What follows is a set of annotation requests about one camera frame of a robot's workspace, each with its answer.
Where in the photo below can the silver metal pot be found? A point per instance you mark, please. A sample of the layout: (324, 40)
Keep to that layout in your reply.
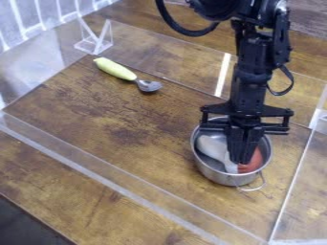
(212, 168)

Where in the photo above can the red and white toy mushroom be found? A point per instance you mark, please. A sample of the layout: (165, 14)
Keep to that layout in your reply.
(214, 147)

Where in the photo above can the yellow handled metal spoon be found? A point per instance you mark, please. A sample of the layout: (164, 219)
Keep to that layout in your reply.
(122, 72)

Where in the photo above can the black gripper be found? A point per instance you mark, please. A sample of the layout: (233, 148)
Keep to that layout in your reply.
(245, 113)

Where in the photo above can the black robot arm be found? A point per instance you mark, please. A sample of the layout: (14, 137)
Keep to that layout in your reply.
(261, 24)

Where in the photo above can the clear acrylic corner bracket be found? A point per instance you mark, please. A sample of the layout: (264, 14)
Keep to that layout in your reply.
(94, 44)

